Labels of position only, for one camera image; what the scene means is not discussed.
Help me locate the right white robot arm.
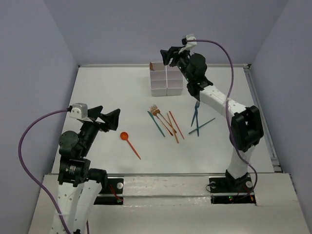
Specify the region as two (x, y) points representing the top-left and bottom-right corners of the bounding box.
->
(160, 47), (264, 193)

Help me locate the teal plastic knife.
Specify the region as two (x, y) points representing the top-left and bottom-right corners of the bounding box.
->
(147, 111), (165, 137)

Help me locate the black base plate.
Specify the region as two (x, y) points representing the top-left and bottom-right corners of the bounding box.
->
(94, 177), (124, 205)
(206, 176), (256, 205)

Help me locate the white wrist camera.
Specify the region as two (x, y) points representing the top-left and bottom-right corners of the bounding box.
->
(178, 34), (197, 54)
(69, 103), (88, 119)

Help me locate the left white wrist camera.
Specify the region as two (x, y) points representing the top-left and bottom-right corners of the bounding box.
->
(69, 103), (88, 119)

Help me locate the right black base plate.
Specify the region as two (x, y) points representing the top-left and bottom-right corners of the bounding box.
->
(206, 176), (256, 205)

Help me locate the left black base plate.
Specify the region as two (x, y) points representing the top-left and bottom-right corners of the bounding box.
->
(94, 177), (124, 205)

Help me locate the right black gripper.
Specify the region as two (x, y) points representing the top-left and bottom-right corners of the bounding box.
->
(159, 46), (192, 83)

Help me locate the white divided container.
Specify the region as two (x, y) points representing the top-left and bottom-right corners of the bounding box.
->
(150, 62), (167, 97)
(166, 67), (183, 96)

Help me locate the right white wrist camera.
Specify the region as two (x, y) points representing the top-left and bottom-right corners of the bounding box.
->
(178, 34), (197, 54)

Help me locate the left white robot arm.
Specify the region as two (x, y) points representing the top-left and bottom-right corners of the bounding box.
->
(50, 103), (120, 234)

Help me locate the blue-green plastic knife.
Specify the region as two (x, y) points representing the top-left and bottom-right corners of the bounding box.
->
(195, 102), (200, 136)

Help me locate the right white divided container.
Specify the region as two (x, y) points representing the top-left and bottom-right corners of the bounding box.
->
(166, 67), (183, 96)

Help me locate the blue plastic fork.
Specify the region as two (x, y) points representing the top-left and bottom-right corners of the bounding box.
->
(191, 100), (200, 126)

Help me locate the orange chopstick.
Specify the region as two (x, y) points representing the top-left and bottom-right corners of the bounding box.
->
(169, 111), (185, 139)
(167, 113), (179, 144)

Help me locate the teal chopstick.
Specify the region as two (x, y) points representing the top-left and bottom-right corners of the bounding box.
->
(188, 118), (215, 135)

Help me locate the orange plastic spoon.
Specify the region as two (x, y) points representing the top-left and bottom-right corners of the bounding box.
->
(120, 132), (141, 160)

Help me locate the left white divided container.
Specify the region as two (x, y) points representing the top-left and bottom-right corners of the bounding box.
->
(150, 62), (167, 97)

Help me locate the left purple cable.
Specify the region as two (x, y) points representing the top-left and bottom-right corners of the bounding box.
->
(18, 109), (90, 234)

